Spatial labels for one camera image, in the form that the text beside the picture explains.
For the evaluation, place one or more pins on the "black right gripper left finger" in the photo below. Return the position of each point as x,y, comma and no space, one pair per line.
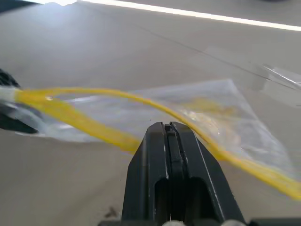
145,169

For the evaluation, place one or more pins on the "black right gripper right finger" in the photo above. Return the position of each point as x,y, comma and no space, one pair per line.
200,179

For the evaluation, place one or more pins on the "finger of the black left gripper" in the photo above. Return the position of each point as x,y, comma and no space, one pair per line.
14,120
7,78

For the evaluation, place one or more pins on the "clear plastic yellow-zip bag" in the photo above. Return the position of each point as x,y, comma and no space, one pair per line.
211,113

